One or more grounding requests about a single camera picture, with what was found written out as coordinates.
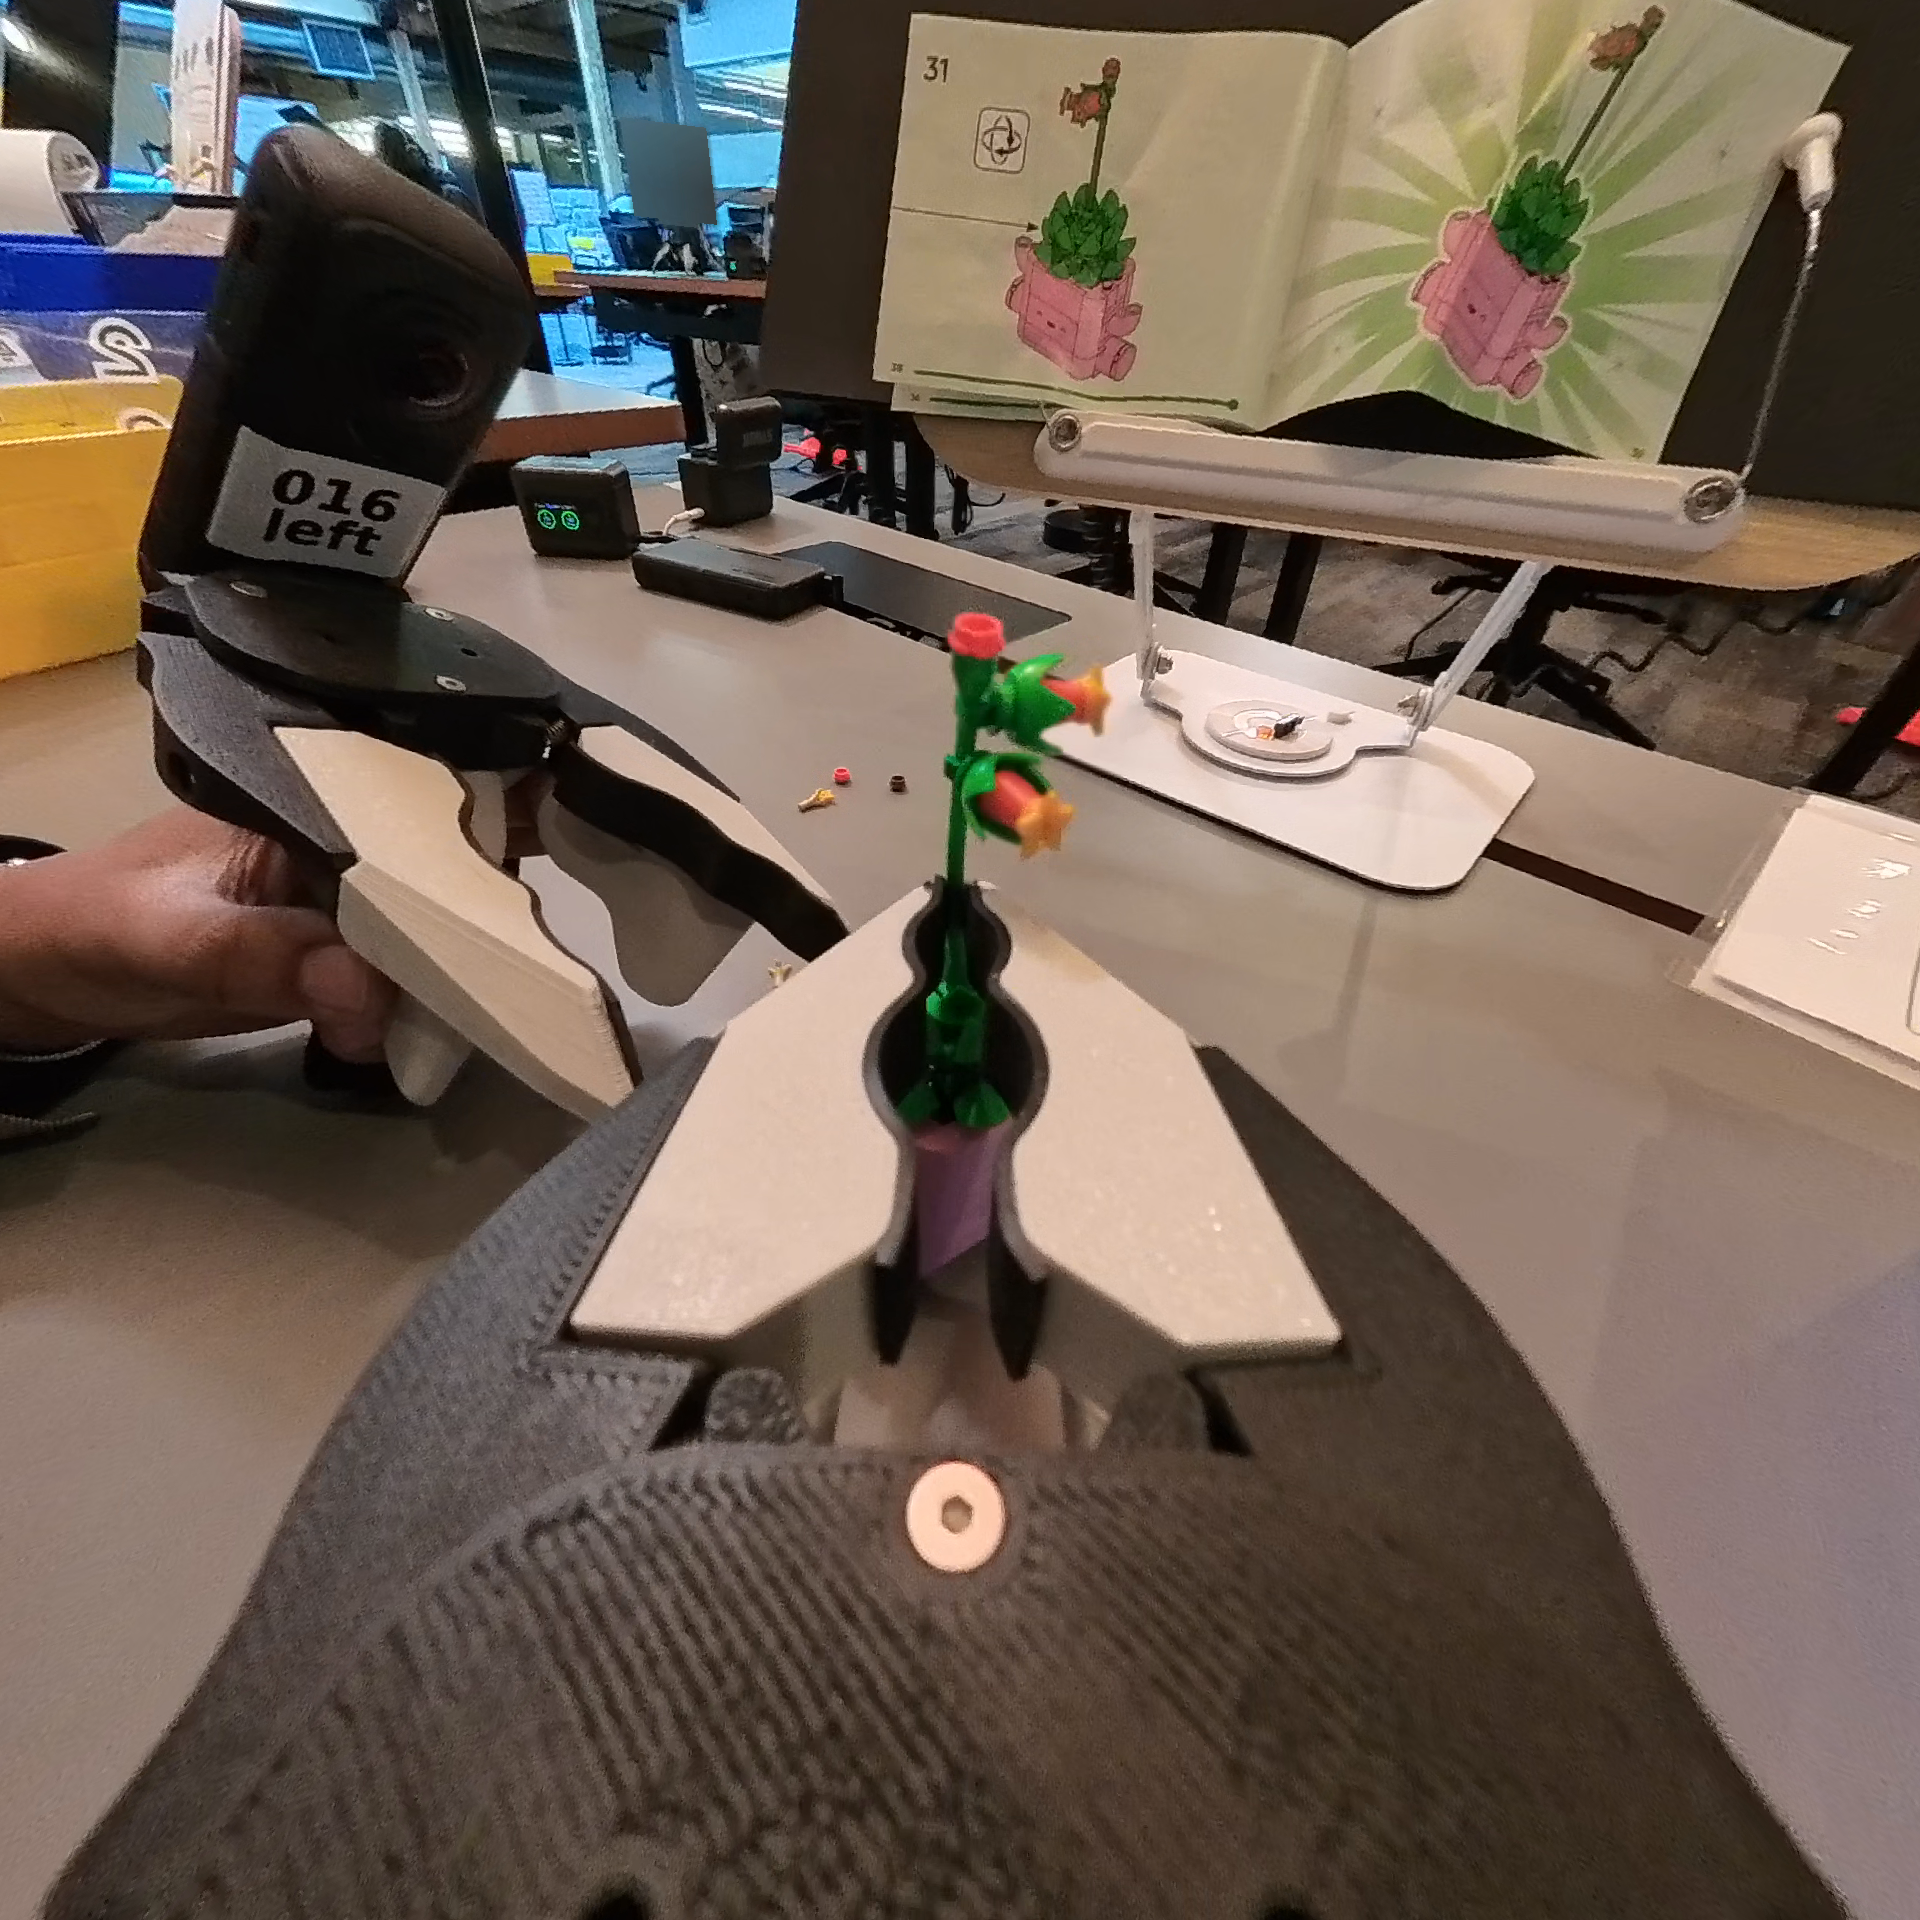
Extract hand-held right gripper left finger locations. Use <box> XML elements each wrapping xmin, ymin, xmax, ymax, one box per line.
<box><xmin>567</xmin><ymin>882</ymin><xmax>946</xmax><ymax>1366</ymax></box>

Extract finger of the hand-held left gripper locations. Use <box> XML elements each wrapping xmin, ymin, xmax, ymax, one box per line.
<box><xmin>276</xmin><ymin>726</ymin><xmax>642</xmax><ymax>1123</ymax></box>
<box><xmin>510</xmin><ymin>717</ymin><xmax>847</xmax><ymax>1011</ymax></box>

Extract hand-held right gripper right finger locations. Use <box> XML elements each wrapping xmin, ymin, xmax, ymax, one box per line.
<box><xmin>960</xmin><ymin>884</ymin><xmax>1342</xmax><ymax>1403</ymax></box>

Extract pink toy brick pot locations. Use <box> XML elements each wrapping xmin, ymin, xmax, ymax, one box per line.
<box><xmin>908</xmin><ymin>1125</ymin><xmax>1004</xmax><ymax>1285</ymax></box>

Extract green toy brick plant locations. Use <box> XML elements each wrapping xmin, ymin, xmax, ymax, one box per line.
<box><xmin>901</xmin><ymin>610</ymin><xmax>1116</xmax><ymax>1130</ymax></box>

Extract person's left hand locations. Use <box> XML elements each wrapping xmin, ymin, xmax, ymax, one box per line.
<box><xmin>0</xmin><ymin>813</ymin><xmax>396</xmax><ymax>1066</ymax></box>

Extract clear plastic bag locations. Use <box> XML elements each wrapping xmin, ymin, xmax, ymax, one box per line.
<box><xmin>0</xmin><ymin>311</ymin><xmax>175</xmax><ymax>442</ymax></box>

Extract wooden desk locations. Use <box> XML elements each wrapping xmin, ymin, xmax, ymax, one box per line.
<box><xmin>434</xmin><ymin>364</ymin><xmax>687</xmax><ymax>511</ymax></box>

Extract curved cardboard sheet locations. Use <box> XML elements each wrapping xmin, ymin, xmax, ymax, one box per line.
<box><xmin>169</xmin><ymin>0</ymin><xmax>244</xmax><ymax>196</ymax></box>

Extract black charging case green lights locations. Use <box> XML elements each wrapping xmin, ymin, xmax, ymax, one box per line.
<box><xmin>511</xmin><ymin>458</ymin><xmax>636</xmax><ymax>562</ymax></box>

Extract yellow plastic bin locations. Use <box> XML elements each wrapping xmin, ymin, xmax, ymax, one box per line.
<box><xmin>0</xmin><ymin>402</ymin><xmax>172</xmax><ymax>682</ymax></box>

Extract white paper roll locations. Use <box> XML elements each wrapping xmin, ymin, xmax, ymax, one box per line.
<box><xmin>0</xmin><ymin>129</ymin><xmax>104</xmax><ymax>239</ymax></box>

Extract black power bank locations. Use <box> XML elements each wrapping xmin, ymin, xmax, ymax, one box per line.
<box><xmin>633</xmin><ymin>539</ymin><xmax>837</xmax><ymax>621</ymax></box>

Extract black charger dock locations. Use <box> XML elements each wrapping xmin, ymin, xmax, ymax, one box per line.
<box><xmin>678</xmin><ymin>401</ymin><xmax>789</xmax><ymax>529</ymax></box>

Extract printed paper in acrylic holder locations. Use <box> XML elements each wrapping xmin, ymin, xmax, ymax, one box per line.
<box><xmin>1692</xmin><ymin>795</ymin><xmax>1920</xmax><ymax>1074</ymax></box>

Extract white book stand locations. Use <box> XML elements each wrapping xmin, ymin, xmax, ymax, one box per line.
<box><xmin>912</xmin><ymin>113</ymin><xmax>1920</xmax><ymax>897</ymax></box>

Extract toy brick instruction booklet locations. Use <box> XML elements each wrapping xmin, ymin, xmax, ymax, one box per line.
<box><xmin>878</xmin><ymin>0</ymin><xmax>1848</xmax><ymax>465</ymax></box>

